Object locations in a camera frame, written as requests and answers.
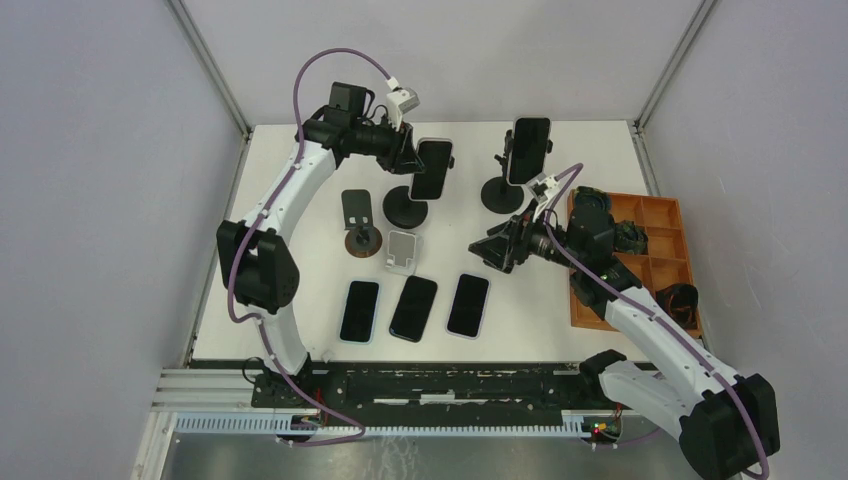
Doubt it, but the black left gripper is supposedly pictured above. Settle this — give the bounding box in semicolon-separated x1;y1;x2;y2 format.
350;112;426;175

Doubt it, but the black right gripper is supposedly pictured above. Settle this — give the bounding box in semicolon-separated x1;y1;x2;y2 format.
469;197;585;271

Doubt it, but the phone with purple case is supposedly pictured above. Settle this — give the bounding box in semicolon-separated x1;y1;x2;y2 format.
446;274;490;339

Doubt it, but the silver folding phone stand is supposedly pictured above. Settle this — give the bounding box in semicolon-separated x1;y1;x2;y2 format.
385;230;419;276

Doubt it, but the wooden-base black plate stand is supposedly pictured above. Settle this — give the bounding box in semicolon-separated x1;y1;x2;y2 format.
341;189;383;258

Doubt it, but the phone with white case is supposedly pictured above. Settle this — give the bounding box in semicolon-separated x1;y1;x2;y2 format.
389;276;438;343

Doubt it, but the phone with light blue case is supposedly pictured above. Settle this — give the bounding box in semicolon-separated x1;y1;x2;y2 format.
339;280;380;344

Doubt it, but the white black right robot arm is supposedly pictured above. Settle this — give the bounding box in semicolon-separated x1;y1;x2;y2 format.
468;205;780;479

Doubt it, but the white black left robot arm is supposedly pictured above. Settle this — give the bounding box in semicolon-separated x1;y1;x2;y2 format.
216;78;424;408

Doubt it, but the blue yellow rolled tie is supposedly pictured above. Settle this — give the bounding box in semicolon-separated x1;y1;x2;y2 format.
573;186;612;212

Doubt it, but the green blue rolled tie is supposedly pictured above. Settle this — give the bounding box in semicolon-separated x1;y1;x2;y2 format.
614;220;648;255

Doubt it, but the orange compartment tray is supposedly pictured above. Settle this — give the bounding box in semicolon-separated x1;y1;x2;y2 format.
608;192;703;339

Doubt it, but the brown rolled tie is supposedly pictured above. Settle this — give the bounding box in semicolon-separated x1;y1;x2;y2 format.
656;283;699;330

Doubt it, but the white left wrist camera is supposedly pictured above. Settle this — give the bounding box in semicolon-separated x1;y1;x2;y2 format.
385;77;420;131

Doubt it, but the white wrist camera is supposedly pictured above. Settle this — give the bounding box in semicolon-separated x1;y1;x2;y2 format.
525;173;563;218
385;77;420;131

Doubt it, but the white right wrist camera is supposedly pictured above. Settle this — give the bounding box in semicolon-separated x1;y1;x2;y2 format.
525;173;563;218

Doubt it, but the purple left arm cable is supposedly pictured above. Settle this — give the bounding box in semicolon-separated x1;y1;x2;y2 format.
226;47;367;448

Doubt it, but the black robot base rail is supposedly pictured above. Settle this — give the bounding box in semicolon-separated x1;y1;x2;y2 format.
241;357;623;431

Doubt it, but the white slotted cable duct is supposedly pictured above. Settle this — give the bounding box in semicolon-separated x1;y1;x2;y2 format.
173;410;604;440

